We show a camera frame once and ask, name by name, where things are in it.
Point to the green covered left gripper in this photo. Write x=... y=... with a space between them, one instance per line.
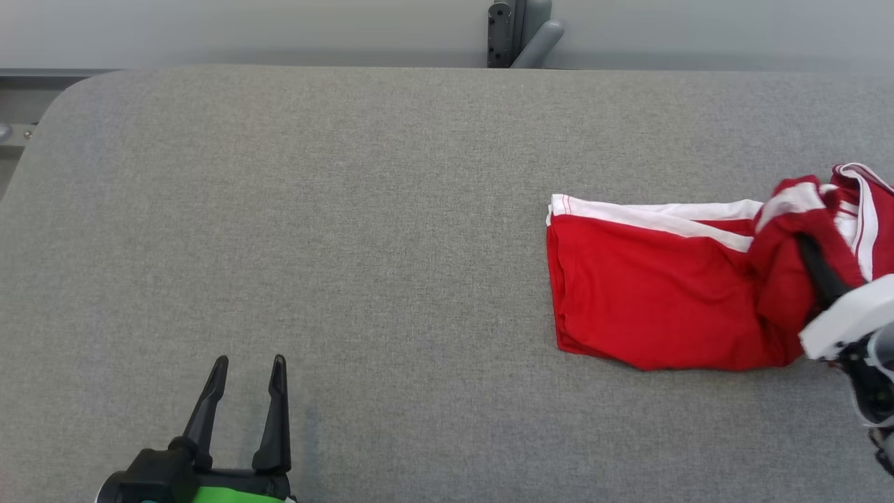
x=241 y=489

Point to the white covered right gripper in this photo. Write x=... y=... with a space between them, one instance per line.
x=859 y=321

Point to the red shirt with printed lettering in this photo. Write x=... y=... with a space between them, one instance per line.
x=642 y=293

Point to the grey metal wall rail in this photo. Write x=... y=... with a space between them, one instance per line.
x=28 y=105

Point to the black hinge bracket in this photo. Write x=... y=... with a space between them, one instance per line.
x=500 y=35

